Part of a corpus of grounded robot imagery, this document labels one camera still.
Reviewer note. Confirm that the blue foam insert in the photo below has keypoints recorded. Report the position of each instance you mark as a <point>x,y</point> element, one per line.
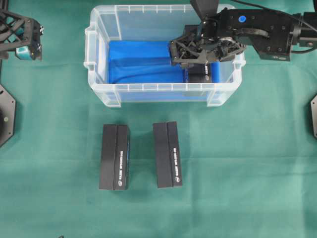
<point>141,71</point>

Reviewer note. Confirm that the clear plastic storage case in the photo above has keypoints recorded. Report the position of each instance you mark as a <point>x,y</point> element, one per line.
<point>146,23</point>

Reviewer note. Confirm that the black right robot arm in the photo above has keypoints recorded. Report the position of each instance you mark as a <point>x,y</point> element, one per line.
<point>304,32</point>

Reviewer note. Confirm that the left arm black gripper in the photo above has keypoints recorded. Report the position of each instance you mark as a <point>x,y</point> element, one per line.
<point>21,35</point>

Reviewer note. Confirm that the green table cloth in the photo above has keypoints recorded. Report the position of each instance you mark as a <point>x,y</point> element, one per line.
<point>249,167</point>

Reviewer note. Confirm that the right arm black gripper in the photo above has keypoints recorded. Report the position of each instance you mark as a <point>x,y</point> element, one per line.
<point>223,36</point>

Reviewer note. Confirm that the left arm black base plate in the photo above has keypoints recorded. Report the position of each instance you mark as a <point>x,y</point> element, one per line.
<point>7,115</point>

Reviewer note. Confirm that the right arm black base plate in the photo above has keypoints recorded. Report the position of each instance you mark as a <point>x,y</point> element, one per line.
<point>314,115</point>

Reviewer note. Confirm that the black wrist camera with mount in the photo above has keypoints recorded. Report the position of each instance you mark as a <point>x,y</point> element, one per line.
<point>204,8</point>

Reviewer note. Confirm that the black box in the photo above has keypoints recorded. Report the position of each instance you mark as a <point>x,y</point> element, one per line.
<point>167,155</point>
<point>200,73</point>
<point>114,168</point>

